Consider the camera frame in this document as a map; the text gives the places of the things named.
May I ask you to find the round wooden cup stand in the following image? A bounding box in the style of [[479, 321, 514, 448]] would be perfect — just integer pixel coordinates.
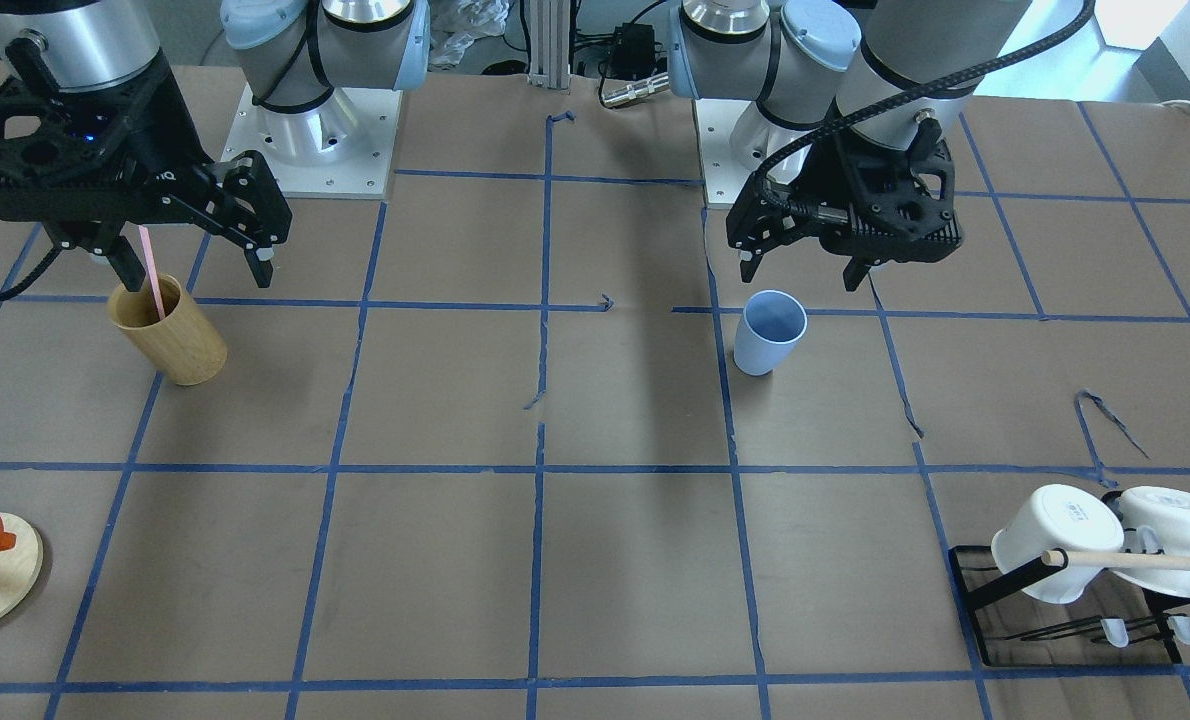
[[0, 512, 45, 619]]

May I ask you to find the white mug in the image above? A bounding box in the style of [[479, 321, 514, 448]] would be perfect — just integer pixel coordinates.
[[1111, 486, 1190, 597], [991, 484, 1125, 572]]

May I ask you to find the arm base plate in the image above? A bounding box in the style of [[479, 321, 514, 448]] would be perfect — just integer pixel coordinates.
[[694, 88, 837, 209], [221, 86, 406, 201]]

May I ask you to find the silver cylindrical connector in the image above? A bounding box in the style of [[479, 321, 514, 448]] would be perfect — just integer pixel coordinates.
[[599, 71, 671, 109]]

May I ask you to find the bamboo cylinder holder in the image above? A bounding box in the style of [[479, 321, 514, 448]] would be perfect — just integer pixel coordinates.
[[106, 274, 228, 386]]

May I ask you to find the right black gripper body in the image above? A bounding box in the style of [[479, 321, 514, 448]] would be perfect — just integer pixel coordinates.
[[0, 50, 217, 263]]

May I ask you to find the pink chopstick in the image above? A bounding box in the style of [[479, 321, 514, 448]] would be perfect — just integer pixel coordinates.
[[137, 224, 167, 323]]

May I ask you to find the aluminium frame post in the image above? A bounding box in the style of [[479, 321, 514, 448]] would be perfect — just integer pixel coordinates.
[[519, 1, 576, 94]]

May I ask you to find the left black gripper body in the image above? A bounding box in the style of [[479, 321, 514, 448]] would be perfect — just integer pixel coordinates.
[[800, 111, 964, 273]]

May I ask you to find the black braided cable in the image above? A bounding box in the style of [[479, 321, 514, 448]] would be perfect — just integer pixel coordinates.
[[754, 0, 1096, 217]]

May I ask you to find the black power adapter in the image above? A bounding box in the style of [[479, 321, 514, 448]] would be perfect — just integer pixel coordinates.
[[601, 23, 656, 81]]

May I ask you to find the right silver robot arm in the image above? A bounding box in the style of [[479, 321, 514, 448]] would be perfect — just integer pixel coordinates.
[[0, 1, 431, 302]]

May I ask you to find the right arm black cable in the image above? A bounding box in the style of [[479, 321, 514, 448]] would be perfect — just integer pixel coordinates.
[[0, 245, 61, 303]]

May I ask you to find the light blue plastic cup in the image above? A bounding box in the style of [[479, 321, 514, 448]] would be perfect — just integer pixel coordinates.
[[733, 290, 809, 375]]

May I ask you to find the black wire mug rack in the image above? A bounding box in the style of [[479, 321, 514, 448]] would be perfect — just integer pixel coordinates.
[[950, 489, 1190, 666]]

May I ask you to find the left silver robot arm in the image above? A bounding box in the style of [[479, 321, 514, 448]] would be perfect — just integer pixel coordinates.
[[668, 1, 1029, 290]]

